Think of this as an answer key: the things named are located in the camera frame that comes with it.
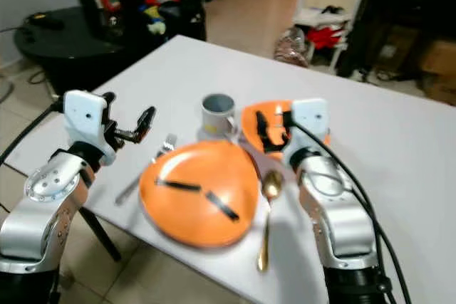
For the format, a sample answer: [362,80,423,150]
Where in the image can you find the patterned fabric bag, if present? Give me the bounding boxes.
[274,28,309,63]

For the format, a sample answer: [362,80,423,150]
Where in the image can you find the grey white mug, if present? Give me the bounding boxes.
[201,93,237,141]

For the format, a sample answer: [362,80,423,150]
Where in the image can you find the orange plastic plate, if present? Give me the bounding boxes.
[139,140,259,249]

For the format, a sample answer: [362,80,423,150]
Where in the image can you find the black round side table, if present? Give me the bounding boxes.
[14,6,209,98]

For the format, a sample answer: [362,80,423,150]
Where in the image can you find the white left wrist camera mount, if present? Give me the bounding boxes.
[63,90,118,166]

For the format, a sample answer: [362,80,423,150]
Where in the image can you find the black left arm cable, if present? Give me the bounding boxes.
[0,101,65,166]

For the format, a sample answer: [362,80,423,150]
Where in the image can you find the silver metal fork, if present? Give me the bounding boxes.
[114,133,179,206]

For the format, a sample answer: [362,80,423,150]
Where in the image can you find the red cloth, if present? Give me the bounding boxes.
[306,26,346,50]

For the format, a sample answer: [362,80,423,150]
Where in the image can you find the black shelf unit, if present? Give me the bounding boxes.
[338,0,456,80]

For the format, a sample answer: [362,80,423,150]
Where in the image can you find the white shelf rack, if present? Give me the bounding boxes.
[294,5,364,70]

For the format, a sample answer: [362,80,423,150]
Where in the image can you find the small black device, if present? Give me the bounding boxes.
[28,14,65,32]

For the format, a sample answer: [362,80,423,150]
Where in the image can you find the yellow blue toy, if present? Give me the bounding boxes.
[141,5,168,36]

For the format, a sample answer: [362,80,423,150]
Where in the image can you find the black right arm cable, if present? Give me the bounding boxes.
[289,122,413,304]

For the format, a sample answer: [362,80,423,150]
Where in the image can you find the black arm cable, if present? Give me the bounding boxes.
[289,122,413,304]
[0,101,65,166]

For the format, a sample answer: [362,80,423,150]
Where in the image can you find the black table leg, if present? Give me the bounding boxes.
[80,208,122,262]

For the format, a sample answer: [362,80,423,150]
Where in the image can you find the brown cardboard box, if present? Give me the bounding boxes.
[420,39,456,105]
[374,33,418,73]

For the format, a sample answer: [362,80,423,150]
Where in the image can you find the gold metal spoon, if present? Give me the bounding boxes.
[258,170,284,273]

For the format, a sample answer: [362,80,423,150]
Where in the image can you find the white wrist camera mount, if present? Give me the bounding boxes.
[281,98,331,169]
[63,90,118,166]

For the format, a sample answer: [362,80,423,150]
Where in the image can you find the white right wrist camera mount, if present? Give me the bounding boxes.
[281,98,331,169]

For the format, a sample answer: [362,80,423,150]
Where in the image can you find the black bag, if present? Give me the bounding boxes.
[160,0,209,38]

